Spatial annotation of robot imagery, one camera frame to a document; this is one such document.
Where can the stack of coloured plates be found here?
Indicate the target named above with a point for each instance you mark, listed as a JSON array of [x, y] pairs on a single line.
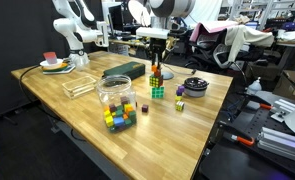
[[65, 68]]

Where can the orange wooden cube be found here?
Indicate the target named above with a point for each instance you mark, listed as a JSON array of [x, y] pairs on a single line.
[[154, 68]]

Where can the open cardboard box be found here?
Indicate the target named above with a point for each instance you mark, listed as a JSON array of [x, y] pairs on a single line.
[[288, 85]]

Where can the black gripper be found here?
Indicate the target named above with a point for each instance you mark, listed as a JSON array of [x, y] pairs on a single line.
[[158, 46]]

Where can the pink cloth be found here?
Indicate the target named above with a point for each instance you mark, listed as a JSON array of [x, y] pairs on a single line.
[[208, 27]]

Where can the white spray bottle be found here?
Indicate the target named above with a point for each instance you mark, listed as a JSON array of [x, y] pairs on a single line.
[[253, 87]]

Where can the beige cloth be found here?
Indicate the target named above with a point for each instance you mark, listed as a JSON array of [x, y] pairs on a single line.
[[247, 36]]

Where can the black-framed Rubik's cube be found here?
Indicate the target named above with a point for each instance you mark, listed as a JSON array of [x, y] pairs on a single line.
[[156, 81]]

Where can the idle white robot arm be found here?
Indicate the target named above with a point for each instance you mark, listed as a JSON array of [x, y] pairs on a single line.
[[70, 28]]

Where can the black office chair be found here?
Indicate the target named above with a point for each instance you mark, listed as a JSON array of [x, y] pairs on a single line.
[[207, 50]]

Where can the dark green flat case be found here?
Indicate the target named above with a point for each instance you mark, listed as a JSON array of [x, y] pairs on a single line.
[[125, 70]]

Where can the clear plastic tray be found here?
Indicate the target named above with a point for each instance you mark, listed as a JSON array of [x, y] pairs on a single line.
[[78, 86]]

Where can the aluminium extrusion bars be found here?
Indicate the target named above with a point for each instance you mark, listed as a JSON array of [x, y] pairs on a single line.
[[282, 143]]

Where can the small Rubik's cube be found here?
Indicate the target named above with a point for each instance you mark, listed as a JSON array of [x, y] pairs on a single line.
[[179, 106]]

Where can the clear jar of coloured cubes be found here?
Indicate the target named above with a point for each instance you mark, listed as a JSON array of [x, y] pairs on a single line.
[[116, 100]]

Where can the computer monitor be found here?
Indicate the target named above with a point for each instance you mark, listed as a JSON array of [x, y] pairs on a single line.
[[115, 16]]

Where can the dark maroon wooden cube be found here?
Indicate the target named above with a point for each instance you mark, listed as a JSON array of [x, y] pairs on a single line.
[[144, 108]]

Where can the wooden desk with clutter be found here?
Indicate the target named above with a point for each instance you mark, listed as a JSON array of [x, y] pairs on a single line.
[[127, 42]]

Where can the black round lidded bowl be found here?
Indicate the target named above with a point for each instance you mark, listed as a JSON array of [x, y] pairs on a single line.
[[195, 86]]

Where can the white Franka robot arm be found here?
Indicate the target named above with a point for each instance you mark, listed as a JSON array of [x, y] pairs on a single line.
[[172, 7]]

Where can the black curtain divider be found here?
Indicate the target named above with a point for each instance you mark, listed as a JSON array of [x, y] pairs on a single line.
[[13, 50]]

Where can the red-brown wooden cube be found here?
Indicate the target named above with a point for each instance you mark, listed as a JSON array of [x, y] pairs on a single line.
[[158, 74], [136, 104]]

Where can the white-framed Rubik's cube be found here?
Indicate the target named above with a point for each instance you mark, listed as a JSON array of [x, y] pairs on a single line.
[[157, 92]]

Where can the white bowl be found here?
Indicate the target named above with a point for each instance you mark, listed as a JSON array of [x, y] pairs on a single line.
[[53, 64]]

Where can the red pink block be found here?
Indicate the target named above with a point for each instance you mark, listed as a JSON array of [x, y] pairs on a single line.
[[50, 57]]

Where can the yellow-green wooden cube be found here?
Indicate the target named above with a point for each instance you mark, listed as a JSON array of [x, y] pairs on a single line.
[[178, 98]]

